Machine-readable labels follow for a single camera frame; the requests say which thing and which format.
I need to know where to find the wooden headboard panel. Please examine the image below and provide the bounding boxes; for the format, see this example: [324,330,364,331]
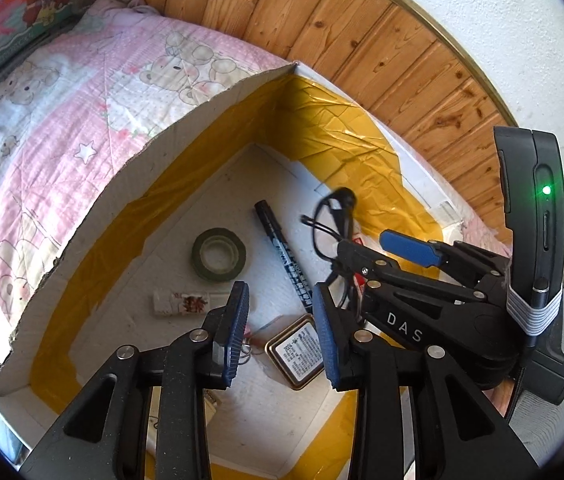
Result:
[145,0,514,243]

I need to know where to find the white cardboard box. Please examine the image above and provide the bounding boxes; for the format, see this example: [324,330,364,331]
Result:
[0,60,463,480]

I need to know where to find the gold tissue pack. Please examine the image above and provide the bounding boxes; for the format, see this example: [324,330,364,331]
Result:
[148,387,220,429]

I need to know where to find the black marker pen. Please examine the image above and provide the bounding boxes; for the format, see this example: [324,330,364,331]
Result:
[254,200,313,313]

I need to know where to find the green tape roll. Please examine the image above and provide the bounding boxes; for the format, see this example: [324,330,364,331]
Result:
[191,228,246,283]

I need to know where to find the black glasses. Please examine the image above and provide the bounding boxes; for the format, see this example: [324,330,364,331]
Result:
[300,186,363,321]

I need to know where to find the small white tube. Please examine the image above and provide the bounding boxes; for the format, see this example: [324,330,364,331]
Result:
[152,289,229,318]

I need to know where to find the black tracking camera module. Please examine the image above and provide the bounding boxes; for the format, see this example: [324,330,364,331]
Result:
[493,126,564,337]

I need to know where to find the gold metal tin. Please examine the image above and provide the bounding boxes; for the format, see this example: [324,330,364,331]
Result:
[263,314,324,391]

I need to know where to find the pink cartoon bed quilt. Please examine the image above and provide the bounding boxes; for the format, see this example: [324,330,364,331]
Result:
[0,0,283,365]

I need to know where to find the red white staples box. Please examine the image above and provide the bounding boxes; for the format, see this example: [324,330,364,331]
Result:
[351,221,367,302]

